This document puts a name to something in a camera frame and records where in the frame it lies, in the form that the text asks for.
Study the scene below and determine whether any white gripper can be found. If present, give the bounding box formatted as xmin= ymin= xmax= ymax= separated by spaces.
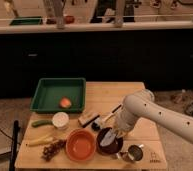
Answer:
xmin=113 ymin=112 xmax=134 ymax=138

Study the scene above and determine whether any grey towel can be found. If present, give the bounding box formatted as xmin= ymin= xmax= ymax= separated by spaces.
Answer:
xmin=100 ymin=129 xmax=116 ymax=147

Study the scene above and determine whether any purple bowl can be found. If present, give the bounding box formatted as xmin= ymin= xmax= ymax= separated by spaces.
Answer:
xmin=96 ymin=127 xmax=123 ymax=155

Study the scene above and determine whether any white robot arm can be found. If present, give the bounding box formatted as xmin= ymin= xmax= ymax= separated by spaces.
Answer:
xmin=114 ymin=89 xmax=193 ymax=144

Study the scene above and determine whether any orange bowl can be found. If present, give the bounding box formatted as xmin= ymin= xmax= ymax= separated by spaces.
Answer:
xmin=65 ymin=129 xmax=96 ymax=162

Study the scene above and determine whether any black dish brush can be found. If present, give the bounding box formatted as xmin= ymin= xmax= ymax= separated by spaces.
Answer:
xmin=91 ymin=105 xmax=121 ymax=131

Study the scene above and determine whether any metal measuring cup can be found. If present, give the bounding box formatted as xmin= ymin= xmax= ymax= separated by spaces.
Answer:
xmin=116 ymin=145 xmax=143 ymax=162

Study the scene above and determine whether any wooden scrub brush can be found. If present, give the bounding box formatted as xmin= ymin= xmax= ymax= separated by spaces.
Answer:
xmin=78 ymin=113 xmax=99 ymax=128

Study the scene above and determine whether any orange fruit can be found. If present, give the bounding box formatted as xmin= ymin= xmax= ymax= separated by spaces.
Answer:
xmin=59 ymin=97 xmax=72 ymax=109

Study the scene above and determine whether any white cup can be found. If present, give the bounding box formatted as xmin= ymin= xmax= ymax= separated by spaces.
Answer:
xmin=52 ymin=112 xmax=69 ymax=130

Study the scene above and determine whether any green plastic tray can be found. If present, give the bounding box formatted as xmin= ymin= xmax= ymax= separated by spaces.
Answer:
xmin=30 ymin=78 xmax=86 ymax=113

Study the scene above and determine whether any yellow banana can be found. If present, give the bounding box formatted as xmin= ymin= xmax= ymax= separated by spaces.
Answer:
xmin=26 ymin=137 xmax=54 ymax=146

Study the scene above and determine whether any bunch of dark grapes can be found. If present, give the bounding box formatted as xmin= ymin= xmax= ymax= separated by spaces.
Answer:
xmin=42 ymin=139 xmax=66 ymax=161

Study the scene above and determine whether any green cucumber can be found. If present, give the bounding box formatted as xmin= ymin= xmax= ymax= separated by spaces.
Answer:
xmin=31 ymin=120 xmax=52 ymax=128

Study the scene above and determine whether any green tray in background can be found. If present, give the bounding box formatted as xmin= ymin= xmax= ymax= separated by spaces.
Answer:
xmin=10 ymin=16 xmax=43 ymax=26

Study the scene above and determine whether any black stand post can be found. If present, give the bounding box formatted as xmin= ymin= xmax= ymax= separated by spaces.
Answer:
xmin=9 ymin=120 xmax=20 ymax=171

